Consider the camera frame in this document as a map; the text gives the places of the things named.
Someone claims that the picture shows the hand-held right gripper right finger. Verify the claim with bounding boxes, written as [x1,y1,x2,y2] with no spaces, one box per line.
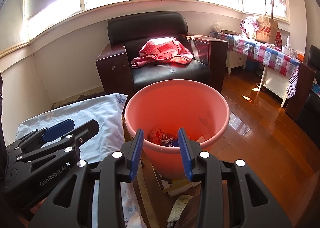
[177,128,293,228]

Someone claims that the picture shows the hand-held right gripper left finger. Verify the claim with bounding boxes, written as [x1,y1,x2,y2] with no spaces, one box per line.
[29,129,145,228]

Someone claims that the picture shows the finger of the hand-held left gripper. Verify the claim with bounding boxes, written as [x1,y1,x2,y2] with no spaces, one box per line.
[15,119,75,148]
[22,119,100,166]

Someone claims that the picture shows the blue tissue packet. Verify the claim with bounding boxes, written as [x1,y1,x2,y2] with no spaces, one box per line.
[162,138,180,148]

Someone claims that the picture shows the white orange paper cup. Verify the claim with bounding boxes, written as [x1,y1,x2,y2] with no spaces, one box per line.
[148,129,165,143]

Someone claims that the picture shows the pink plastic bucket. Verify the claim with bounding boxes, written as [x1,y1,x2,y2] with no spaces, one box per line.
[124,79,230,180]

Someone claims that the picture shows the light blue floral cloth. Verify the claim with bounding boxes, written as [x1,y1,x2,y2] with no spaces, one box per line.
[15,93,148,228]

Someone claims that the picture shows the printed cardboard box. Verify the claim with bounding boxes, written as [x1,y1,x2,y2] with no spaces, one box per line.
[153,165,200,197]

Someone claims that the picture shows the brown fleece slipper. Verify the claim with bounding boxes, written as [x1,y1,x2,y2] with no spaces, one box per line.
[167,189,204,228]

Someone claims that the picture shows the red dotted blanket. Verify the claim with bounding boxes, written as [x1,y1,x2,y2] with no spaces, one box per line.
[131,38,194,68]

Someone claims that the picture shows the black leather armchair wooden arms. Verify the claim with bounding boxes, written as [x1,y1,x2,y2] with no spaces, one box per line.
[95,11,228,97]

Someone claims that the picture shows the table with checkered cloth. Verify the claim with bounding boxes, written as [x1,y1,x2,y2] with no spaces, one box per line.
[209,30,303,107]

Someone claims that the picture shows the patterned cloth bundle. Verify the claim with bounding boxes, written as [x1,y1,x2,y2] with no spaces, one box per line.
[240,16,259,38]

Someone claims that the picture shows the white container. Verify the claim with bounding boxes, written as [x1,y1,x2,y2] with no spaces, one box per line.
[282,36,292,53]

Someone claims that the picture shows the brown paper bag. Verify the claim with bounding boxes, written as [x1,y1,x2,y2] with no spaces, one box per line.
[255,12,279,44]

